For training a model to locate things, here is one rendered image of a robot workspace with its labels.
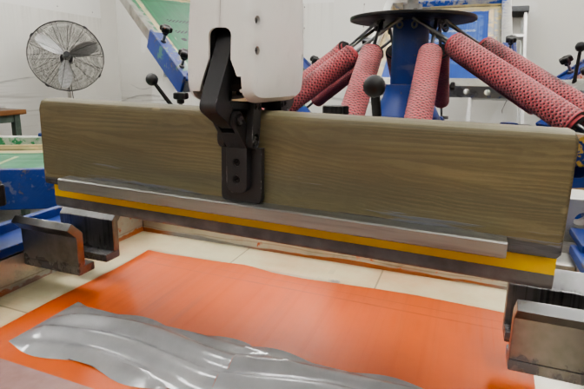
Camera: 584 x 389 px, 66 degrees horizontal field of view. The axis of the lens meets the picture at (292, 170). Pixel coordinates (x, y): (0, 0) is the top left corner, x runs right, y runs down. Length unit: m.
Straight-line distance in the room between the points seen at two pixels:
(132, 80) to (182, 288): 5.40
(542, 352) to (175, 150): 0.29
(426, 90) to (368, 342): 0.58
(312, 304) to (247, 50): 0.25
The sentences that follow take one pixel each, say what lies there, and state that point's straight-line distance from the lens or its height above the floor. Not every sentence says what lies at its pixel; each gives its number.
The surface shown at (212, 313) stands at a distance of 0.43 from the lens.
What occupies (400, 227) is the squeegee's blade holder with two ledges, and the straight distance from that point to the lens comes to 0.29.
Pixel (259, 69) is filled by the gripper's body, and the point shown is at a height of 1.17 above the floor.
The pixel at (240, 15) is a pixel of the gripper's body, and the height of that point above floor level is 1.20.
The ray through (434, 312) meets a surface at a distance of 0.45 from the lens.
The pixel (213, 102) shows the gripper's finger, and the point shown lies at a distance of 0.28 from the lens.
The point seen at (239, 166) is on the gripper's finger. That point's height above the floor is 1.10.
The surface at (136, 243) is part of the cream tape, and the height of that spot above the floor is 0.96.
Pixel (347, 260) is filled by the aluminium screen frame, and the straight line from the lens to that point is 0.53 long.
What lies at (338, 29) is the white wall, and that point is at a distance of 4.65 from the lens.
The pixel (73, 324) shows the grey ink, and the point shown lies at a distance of 0.44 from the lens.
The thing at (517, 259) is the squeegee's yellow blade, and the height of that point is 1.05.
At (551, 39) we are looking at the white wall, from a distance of 4.51.
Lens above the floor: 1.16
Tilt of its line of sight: 12 degrees down
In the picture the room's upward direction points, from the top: 1 degrees clockwise
